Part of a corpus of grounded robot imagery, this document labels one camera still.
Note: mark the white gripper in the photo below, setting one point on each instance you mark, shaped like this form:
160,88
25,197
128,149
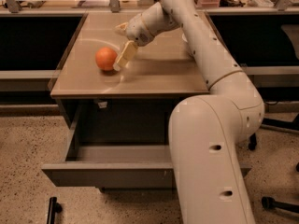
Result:
136,29

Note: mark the orange fruit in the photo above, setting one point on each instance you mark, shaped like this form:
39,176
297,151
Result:
105,58

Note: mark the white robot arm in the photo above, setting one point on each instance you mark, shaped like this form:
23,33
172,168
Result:
204,129

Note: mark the grey cabinet with beige top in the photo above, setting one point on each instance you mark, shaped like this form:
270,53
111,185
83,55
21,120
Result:
230,91

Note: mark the open grey top drawer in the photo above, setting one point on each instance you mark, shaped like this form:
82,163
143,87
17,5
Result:
124,146

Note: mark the white tag sticker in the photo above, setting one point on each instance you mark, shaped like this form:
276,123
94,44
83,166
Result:
102,104

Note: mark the black chair leg with caster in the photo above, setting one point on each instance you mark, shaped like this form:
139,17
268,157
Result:
252,142

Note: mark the black caster leg lower right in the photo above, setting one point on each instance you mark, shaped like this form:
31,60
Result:
270,203

